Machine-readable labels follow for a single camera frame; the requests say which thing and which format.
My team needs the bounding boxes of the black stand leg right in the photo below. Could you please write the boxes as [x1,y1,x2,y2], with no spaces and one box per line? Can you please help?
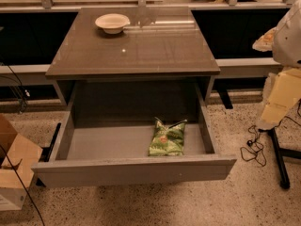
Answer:
[268,129,301,189]

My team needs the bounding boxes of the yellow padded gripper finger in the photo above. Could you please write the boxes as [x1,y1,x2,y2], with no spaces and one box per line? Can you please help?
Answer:
[256,68,301,130]

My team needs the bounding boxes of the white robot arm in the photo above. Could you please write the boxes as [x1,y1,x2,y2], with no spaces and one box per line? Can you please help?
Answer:
[252,0,301,130]

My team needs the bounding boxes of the white paper bowl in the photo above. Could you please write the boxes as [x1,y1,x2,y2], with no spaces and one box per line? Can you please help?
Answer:
[95,13,130,34]

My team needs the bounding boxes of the black cable at left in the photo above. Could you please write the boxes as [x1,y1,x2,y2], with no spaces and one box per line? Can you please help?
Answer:
[0,59,46,226]

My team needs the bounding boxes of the green jalapeno chip bag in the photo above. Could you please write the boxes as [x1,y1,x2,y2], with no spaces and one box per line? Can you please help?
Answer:
[149,118,187,156]

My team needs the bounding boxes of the brown cardboard box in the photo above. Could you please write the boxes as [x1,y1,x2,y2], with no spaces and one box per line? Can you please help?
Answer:
[0,115,42,211]

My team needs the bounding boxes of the black cable on floor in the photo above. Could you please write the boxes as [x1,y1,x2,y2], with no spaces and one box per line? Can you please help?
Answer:
[240,98,301,168]

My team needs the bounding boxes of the open grey top drawer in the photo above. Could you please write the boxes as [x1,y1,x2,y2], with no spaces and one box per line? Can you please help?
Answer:
[32,81,236,187]

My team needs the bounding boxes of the black stand foot left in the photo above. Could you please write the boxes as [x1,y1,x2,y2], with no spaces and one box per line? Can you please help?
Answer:
[35,121,62,187]

